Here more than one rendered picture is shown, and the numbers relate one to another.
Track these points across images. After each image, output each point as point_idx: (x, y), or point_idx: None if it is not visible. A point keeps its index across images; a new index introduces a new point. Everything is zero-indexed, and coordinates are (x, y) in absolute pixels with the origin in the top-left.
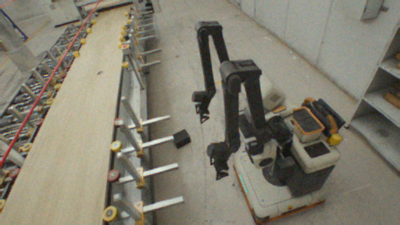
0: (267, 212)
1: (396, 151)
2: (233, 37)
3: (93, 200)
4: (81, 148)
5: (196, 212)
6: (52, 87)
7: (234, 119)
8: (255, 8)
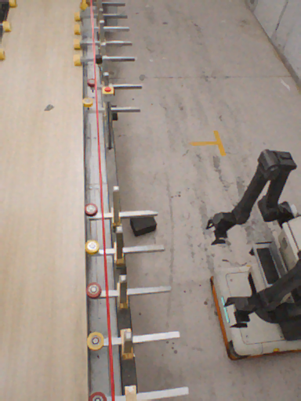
0: (249, 352)
1: None
2: (233, 65)
3: (70, 319)
4: (41, 240)
5: (155, 330)
6: None
7: (290, 290)
8: (278, 23)
